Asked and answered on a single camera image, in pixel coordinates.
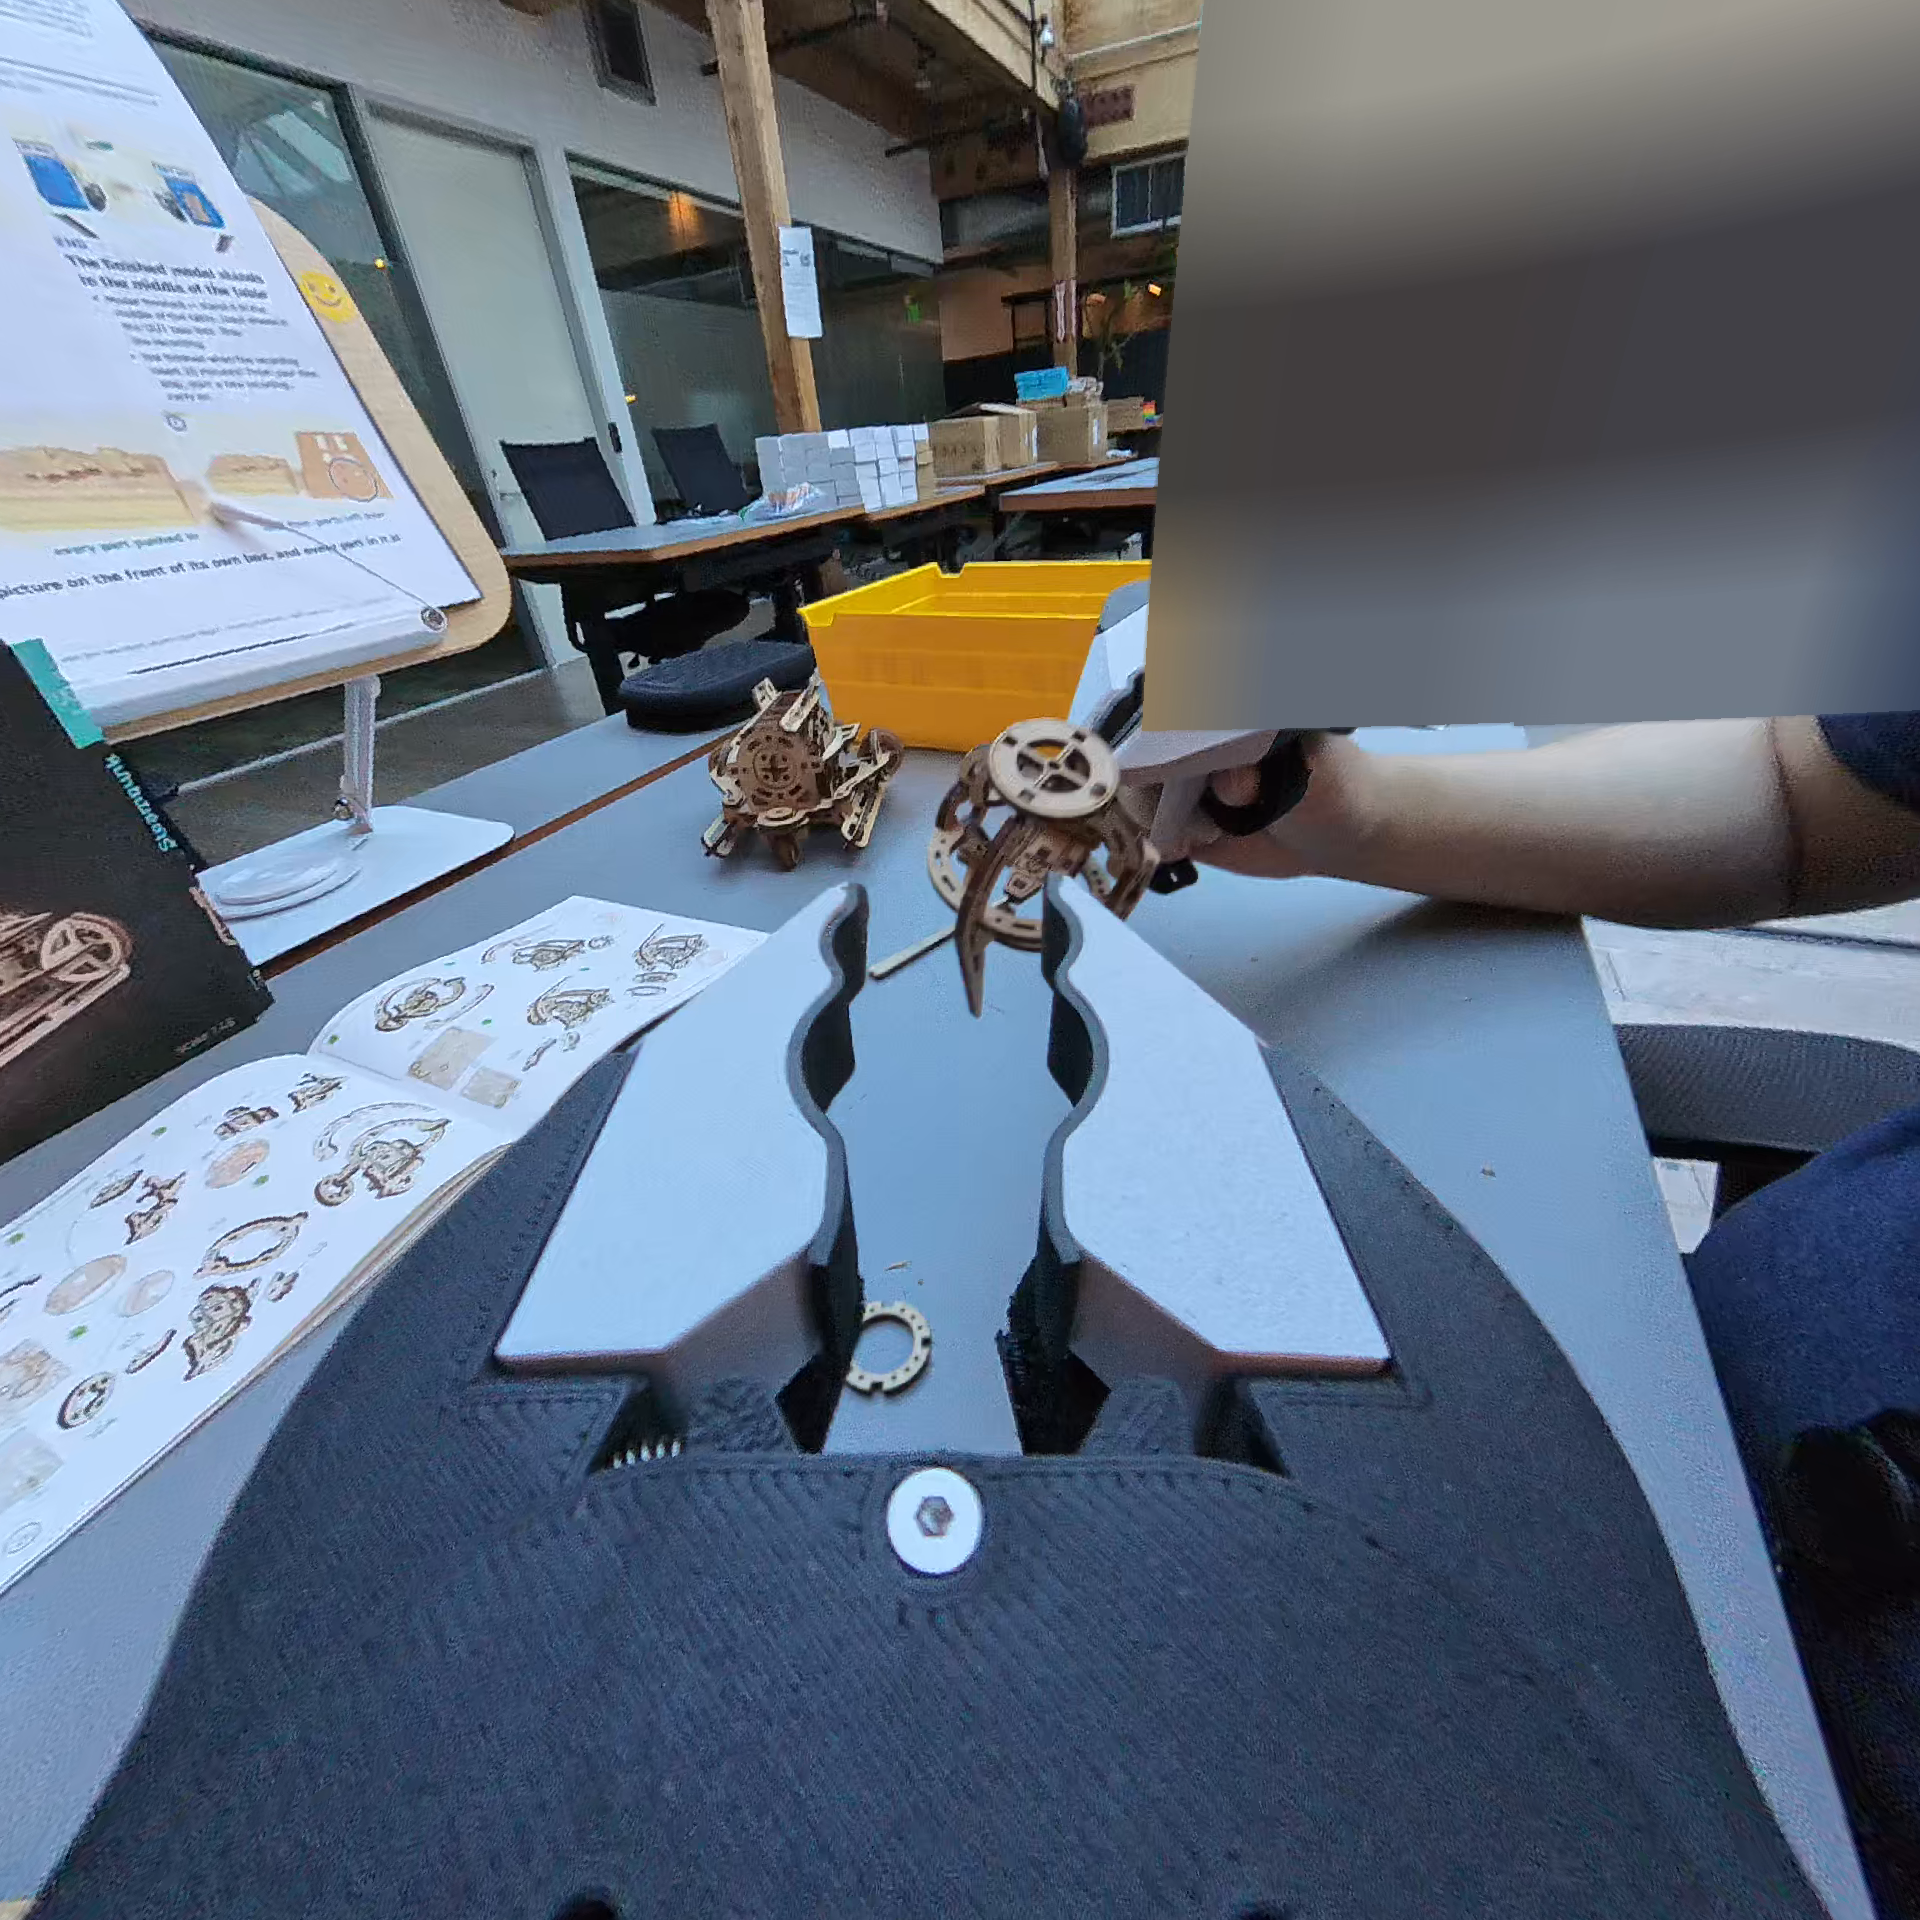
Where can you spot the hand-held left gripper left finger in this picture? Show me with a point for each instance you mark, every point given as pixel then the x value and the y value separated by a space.
pixel 660 1201

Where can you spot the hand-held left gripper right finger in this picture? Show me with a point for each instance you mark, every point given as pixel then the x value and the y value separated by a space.
pixel 1201 1201

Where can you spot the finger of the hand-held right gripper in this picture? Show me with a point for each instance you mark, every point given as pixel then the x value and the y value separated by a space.
pixel 1118 668

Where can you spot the small round wooden gear model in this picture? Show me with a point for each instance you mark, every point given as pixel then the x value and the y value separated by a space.
pixel 1043 764

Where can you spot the person's right forearm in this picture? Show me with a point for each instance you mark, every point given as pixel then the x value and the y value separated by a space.
pixel 1620 819

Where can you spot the finished wooden submarine model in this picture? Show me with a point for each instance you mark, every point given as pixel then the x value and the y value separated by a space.
pixel 780 772

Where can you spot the black model kit box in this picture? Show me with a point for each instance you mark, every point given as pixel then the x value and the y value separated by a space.
pixel 135 901

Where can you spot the person's right hand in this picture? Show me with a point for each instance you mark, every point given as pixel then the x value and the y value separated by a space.
pixel 1342 826

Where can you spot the yellow plastic bin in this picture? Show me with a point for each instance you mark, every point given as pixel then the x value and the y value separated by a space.
pixel 945 674

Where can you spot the cardboard box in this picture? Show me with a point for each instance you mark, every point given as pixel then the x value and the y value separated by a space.
pixel 968 447
pixel 1073 431

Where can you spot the thin wooden stick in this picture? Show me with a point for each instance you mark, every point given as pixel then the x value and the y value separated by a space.
pixel 910 954

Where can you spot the stack of white boxes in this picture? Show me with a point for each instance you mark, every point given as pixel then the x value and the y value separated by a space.
pixel 839 464

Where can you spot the black textured cushion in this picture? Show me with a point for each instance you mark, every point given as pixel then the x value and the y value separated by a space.
pixel 704 687

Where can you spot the grey background desk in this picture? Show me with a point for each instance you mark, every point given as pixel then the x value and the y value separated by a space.
pixel 674 541

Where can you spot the black office chair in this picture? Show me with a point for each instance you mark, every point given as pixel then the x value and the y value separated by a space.
pixel 563 488
pixel 698 469

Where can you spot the open instruction booklet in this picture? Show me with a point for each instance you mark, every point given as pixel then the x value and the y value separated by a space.
pixel 180 1201

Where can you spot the white paper notice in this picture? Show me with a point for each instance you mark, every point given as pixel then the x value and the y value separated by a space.
pixel 801 282

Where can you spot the person's office chair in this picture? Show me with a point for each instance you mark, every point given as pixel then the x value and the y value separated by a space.
pixel 1756 1080

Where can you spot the person's right leg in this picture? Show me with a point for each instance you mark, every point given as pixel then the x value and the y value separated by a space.
pixel 1816 1320

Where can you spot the instruction sheet on stand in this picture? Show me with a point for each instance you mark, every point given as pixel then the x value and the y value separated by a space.
pixel 450 540

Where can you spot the yellow smiley sticker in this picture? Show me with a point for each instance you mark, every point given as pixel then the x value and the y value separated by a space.
pixel 327 295

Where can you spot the printed instruction sheets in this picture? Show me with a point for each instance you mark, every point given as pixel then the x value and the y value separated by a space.
pixel 150 224

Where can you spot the wooden post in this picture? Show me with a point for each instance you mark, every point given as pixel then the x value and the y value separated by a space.
pixel 758 224

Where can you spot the wall vent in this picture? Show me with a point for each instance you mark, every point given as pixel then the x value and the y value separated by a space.
pixel 617 44

